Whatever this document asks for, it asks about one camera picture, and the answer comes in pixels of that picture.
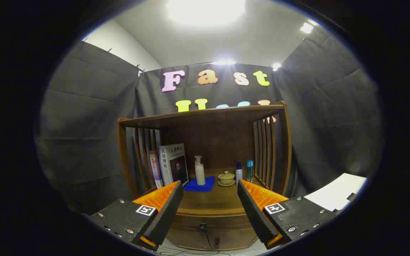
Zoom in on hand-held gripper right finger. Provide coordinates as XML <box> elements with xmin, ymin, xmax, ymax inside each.
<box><xmin>237</xmin><ymin>180</ymin><xmax>341</xmax><ymax>249</ymax></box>

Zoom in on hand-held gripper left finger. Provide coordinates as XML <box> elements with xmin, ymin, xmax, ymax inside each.
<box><xmin>84</xmin><ymin>180</ymin><xmax>184</xmax><ymax>252</ymax></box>

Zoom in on brown wooden drawer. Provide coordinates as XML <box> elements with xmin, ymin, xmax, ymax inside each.
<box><xmin>171</xmin><ymin>212</ymin><xmax>256</xmax><ymax>238</ymax></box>

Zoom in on brown wooden countertop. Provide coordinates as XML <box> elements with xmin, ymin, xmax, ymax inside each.
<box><xmin>139</xmin><ymin>167</ymin><xmax>273</xmax><ymax>215</ymax></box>

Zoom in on brown wooden cabinet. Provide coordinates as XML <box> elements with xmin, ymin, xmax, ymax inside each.
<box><xmin>117</xmin><ymin>101</ymin><xmax>293</xmax><ymax>251</ymax></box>

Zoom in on blue folded cloth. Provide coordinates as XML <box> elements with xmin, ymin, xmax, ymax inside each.
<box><xmin>183</xmin><ymin>176</ymin><xmax>215</xmax><ymax>192</ymax></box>

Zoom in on yellow lidded tea cup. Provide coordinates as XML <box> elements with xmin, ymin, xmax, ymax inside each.
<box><xmin>217</xmin><ymin>171</ymin><xmax>236</xmax><ymax>187</ymax></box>

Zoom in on purple book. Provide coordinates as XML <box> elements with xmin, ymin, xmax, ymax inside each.
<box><xmin>149</xmin><ymin>150</ymin><xmax>163</xmax><ymax>189</ymax></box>

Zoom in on white pump bottle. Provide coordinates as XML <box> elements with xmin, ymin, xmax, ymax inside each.
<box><xmin>194</xmin><ymin>155</ymin><xmax>206</xmax><ymax>186</ymax></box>

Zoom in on white book with portrait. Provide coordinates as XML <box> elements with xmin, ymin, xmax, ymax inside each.
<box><xmin>159</xmin><ymin>143</ymin><xmax>189</xmax><ymax>186</ymax></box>

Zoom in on white slatted furniture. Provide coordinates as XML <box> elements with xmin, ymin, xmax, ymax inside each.
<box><xmin>304</xmin><ymin>173</ymin><xmax>367</xmax><ymax>211</ymax></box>

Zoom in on large ceiling light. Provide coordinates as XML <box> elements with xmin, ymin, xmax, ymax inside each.
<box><xmin>166</xmin><ymin>0</ymin><xmax>246</xmax><ymax>26</ymax></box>

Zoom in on black floor cables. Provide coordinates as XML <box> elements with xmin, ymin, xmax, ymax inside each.
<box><xmin>157</xmin><ymin>231</ymin><xmax>234</xmax><ymax>256</ymax></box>

